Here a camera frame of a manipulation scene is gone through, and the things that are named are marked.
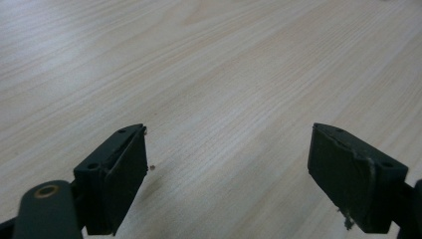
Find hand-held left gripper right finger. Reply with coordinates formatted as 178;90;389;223
307;122;409;235

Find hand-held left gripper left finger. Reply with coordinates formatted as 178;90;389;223
73;123;149;236

